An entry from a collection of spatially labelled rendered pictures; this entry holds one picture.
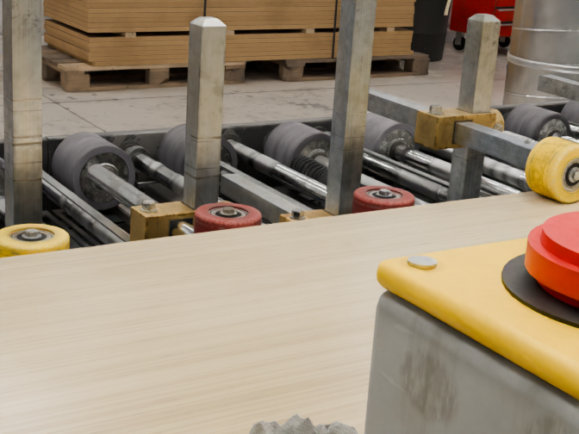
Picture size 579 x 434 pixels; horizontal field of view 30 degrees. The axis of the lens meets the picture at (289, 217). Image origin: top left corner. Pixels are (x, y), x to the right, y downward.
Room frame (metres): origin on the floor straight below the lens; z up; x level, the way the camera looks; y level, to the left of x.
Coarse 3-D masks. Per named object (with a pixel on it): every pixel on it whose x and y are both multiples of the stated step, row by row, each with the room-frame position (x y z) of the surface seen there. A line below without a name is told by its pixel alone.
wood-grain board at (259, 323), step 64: (64, 256) 1.05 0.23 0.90; (128, 256) 1.07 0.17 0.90; (192, 256) 1.08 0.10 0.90; (256, 256) 1.09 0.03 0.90; (320, 256) 1.11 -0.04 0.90; (384, 256) 1.12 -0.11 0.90; (0, 320) 0.88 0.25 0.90; (64, 320) 0.89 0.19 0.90; (128, 320) 0.90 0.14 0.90; (192, 320) 0.91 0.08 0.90; (256, 320) 0.92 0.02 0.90; (320, 320) 0.93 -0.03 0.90; (0, 384) 0.76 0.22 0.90; (64, 384) 0.76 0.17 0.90; (128, 384) 0.77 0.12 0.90; (192, 384) 0.78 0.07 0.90; (256, 384) 0.79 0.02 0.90; (320, 384) 0.80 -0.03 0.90
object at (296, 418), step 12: (288, 420) 0.70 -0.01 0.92; (300, 420) 0.70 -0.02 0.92; (252, 432) 0.70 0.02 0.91; (264, 432) 0.69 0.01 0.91; (276, 432) 0.70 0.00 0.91; (288, 432) 0.70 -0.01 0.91; (300, 432) 0.69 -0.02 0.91; (312, 432) 0.69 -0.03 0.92; (324, 432) 0.70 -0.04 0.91; (336, 432) 0.70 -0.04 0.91; (348, 432) 0.70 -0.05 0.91
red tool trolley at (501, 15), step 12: (456, 0) 8.98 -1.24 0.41; (468, 0) 8.88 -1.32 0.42; (480, 0) 8.78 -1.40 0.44; (492, 0) 8.68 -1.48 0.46; (504, 0) 8.73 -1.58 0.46; (456, 12) 8.97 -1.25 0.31; (468, 12) 8.87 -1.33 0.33; (480, 12) 8.77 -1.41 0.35; (492, 12) 8.67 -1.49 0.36; (504, 12) 8.74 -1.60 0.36; (456, 24) 8.96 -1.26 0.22; (504, 24) 8.74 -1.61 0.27; (456, 36) 9.01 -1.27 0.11; (504, 36) 8.78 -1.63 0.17; (456, 48) 9.00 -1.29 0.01
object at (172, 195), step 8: (496, 160) 2.26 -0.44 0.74; (416, 168) 2.17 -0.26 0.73; (520, 168) 2.20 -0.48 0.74; (144, 184) 1.87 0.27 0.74; (152, 184) 1.88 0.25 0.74; (160, 184) 1.88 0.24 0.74; (400, 184) 2.06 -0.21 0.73; (144, 192) 1.87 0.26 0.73; (152, 192) 1.85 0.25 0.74; (160, 192) 1.83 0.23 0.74; (168, 192) 1.84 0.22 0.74; (416, 192) 2.02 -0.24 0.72; (160, 200) 1.82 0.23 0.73; (168, 200) 1.80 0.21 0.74; (176, 200) 1.79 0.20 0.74; (112, 208) 1.75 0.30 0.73; (120, 208) 1.73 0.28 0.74; (120, 216) 1.73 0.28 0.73; (128, 216) 1.69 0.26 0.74; (0, 224) 1.62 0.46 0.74; (128, 224) 1.69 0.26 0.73
